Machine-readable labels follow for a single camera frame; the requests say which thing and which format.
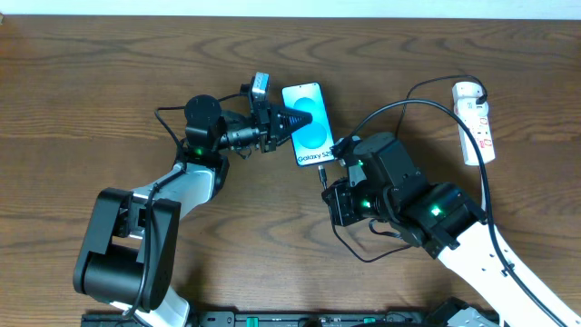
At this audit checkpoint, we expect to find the blue Galaxy smartphone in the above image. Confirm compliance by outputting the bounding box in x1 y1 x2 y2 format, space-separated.
281 83 335 167

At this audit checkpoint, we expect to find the black USB charging cable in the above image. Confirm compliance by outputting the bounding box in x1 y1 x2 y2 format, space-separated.
317 74 489 264

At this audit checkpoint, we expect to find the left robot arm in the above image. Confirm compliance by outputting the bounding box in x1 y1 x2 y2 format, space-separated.
73 94 312 326

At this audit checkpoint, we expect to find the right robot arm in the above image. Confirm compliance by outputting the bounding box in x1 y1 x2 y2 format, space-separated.
321 133 580 326

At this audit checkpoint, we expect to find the white charger plug adapter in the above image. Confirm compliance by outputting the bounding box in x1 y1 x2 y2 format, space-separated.
452 81 487 104

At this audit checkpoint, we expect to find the white power strip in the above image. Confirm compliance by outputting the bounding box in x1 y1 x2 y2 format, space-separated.
454 98 496 166

